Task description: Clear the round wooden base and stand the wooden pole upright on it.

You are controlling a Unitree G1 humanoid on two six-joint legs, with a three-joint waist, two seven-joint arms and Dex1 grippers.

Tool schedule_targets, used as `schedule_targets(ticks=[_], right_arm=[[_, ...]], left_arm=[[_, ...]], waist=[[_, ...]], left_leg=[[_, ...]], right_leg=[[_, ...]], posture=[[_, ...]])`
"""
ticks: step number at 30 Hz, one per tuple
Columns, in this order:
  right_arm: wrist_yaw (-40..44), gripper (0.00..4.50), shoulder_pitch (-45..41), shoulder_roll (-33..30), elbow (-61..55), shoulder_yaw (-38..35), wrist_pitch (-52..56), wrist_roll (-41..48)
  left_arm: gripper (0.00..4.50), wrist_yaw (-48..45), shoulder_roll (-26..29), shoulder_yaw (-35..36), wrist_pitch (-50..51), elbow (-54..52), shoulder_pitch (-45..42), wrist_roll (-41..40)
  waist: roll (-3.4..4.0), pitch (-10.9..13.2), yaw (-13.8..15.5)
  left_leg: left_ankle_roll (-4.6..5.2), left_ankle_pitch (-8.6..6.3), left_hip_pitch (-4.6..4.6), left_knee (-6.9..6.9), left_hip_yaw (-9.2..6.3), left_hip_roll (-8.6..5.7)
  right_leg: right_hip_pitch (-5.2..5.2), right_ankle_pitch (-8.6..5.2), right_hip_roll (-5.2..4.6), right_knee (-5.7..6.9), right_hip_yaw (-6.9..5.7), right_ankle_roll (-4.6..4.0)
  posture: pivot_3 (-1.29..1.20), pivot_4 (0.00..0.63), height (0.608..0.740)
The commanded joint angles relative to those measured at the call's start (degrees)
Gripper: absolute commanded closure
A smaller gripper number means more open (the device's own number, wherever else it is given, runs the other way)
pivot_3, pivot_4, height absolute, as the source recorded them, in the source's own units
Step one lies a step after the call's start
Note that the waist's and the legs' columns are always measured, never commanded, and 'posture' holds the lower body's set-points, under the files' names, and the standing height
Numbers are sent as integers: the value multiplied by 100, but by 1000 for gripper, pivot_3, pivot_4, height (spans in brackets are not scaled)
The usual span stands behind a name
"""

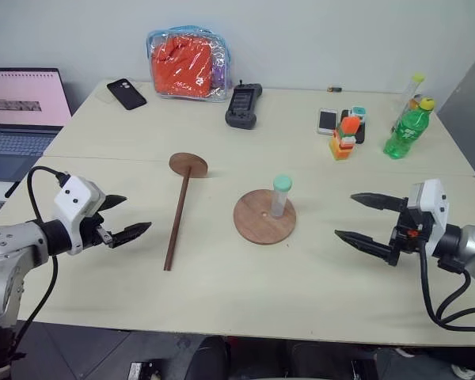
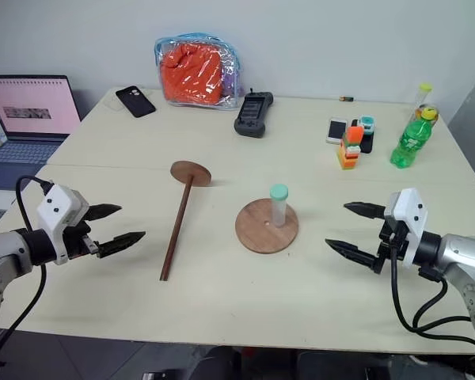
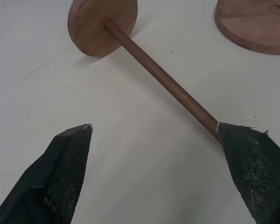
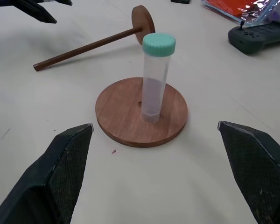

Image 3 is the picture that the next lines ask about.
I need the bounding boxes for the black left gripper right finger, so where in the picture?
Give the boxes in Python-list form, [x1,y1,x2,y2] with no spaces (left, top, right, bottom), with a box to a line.
[217,122,280,224]

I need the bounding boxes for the round wooden base with hole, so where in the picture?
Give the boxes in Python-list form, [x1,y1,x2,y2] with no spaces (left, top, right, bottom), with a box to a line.
[214,0,280,56]

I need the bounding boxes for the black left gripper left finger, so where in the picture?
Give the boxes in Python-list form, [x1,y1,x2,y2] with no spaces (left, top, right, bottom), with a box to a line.
[0,123,93,224]

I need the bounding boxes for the wooden disc with dowel rod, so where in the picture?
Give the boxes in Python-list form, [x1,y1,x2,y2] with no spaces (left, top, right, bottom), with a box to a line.
[67,0,223,144]

